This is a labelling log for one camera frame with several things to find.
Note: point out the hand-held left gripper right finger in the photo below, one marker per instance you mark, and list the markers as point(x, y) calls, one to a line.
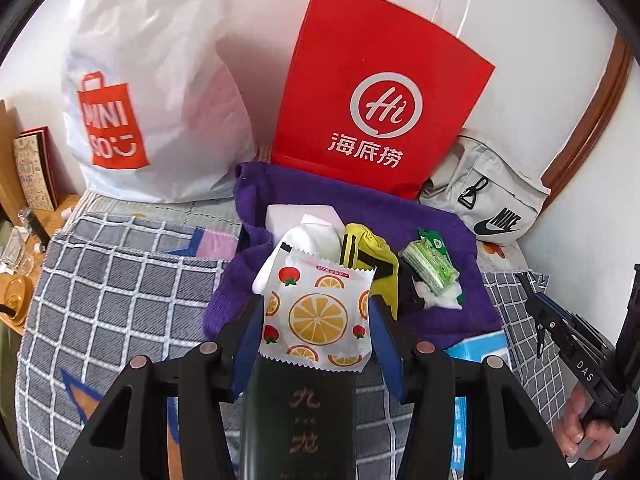
point(386, 350)

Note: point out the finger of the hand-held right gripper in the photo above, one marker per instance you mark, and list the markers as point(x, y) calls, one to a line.
point(570, 322)
point(542, 325)

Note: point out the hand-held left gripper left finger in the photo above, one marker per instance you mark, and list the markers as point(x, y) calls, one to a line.
point(245, 345)

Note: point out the fruit print snack packet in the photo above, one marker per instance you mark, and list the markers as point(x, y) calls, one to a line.
point(315, 315)

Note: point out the dark green box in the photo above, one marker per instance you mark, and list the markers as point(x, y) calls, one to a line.
point(300, 420)

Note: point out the green sachet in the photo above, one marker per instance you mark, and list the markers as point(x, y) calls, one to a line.
point(431, 237)

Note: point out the white foam block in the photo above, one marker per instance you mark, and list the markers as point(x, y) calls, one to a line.
point(285, 217)

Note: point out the person's right hand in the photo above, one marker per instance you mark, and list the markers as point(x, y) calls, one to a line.
point(585, 437)

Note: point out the light blue box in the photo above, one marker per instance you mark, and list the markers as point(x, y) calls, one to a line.
point(475, 347)

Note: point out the yellow sock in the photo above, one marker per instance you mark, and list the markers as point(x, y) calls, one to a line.
point(375, 255)

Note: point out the green tissue packet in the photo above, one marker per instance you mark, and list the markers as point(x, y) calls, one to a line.
point(430, 265)

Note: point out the light printed bed sheet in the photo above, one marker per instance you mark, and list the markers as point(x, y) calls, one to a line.
point(215, 245)

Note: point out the purple towel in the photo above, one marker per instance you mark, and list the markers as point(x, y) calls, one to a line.
point(450, 260)

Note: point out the white sock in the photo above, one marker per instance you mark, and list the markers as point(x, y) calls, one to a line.
point(310, 237)

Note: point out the grey plaid blanket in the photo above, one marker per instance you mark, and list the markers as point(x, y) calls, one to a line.
point(125, 285)

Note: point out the light grey waist bag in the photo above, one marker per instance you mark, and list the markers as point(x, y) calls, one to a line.
point(500, 185)

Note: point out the wooden nightstand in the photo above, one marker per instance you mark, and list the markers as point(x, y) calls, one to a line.
point(55, 217)

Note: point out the small black bottle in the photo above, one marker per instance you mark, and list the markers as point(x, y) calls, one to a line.
point(36, 232)

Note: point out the clear glass cup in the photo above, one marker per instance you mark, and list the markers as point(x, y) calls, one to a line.
point(17, 260)

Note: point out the illustrated notebook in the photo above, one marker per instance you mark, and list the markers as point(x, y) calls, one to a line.
point(35, 175)

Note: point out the white plastic shopping bag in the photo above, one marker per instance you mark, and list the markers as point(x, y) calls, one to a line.
point(160, 60)

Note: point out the red paper shopping bag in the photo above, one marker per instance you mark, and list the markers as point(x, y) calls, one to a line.
point(375, 50)

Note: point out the brown wooden frame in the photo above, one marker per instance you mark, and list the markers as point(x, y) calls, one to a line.
point(602, 105)

